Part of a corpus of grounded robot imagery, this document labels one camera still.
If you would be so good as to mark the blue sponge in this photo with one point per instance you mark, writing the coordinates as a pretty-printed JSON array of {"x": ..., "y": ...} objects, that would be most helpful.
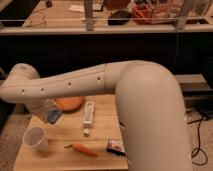
[{"x": 53, "y": 115}]

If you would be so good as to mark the white paper on bench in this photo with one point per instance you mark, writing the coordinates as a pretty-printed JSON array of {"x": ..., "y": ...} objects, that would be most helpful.
[{"x": 76, "y": 8}]

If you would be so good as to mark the black object on bench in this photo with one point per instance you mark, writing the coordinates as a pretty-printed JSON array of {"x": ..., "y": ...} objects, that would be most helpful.
[{"x": 119, "y": 17}]

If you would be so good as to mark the orange bowl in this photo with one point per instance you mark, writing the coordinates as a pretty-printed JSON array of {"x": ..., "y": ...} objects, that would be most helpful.
[{"x": 69, "y": 103}]

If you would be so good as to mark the white tube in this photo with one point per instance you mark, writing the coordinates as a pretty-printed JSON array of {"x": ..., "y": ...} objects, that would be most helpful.
[{"x": 88, "y": 117}]

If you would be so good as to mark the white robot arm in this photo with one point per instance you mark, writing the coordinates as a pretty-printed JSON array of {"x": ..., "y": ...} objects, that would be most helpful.
[{"x": 149, "y": 103}]

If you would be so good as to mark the small dark box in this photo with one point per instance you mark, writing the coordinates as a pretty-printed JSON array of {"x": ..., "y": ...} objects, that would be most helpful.
[{"x": 115, "y": 147}]

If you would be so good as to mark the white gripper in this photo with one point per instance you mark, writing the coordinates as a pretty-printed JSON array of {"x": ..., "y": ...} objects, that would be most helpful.
[{"x": 40, "y": 108}]

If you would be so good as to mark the orange carrot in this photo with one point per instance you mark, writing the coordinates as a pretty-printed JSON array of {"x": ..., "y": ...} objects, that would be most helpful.
[{"x": 82, "y": 149}]

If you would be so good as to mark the orange basket on bench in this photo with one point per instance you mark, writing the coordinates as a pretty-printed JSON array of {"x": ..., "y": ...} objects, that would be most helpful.
[{"x": 156, "y": 11}]

